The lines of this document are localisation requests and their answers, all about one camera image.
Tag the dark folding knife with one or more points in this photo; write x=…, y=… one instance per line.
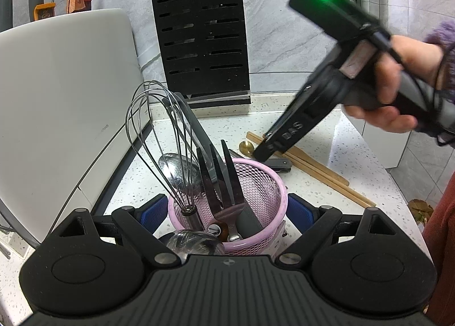
x=280, y=165

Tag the black knife block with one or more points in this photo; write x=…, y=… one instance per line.
x=202, y=38

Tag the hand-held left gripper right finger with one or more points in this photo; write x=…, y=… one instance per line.
x=300, y=211

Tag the person's right forearm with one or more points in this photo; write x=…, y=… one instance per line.
x=444, y=41

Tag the pink mesh utensil basket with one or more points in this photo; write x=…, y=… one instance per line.
x=270, y=184

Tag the white countertop appliance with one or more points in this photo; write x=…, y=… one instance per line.
x=60, y=98

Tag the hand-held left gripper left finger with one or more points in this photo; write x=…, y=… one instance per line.
x=154, y=211

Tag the gold spoon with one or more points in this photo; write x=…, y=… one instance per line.
x=246, y=148

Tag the person's red garment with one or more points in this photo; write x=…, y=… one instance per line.
x=442, y=258

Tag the metal spoon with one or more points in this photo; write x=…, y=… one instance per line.
x=176, y=169
x=193, y=242

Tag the dark curved bar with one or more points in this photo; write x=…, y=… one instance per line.
x=17, y=223

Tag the metal fork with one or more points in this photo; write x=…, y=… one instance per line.
x=217, y=184

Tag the brown crumpled item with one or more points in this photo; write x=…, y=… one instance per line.
x=421, y=210

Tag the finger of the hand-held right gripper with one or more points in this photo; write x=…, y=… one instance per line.
x=284, y=134

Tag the flat wooden utensil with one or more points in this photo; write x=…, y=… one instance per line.
x=320, y=167

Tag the person's right hand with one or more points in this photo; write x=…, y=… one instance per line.
x=416, y=59

